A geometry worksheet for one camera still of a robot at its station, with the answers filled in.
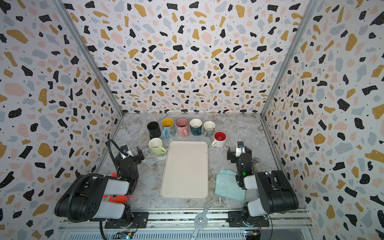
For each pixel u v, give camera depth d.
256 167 0.88
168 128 1.00
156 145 0.97
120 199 0.74
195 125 1.05
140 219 0.74
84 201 0.43
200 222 0.74
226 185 0.84
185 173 0.90
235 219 0.74
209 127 1.05
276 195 0.45
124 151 0.73
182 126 1.01
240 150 0.79
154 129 1.03
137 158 0.81
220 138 1.03
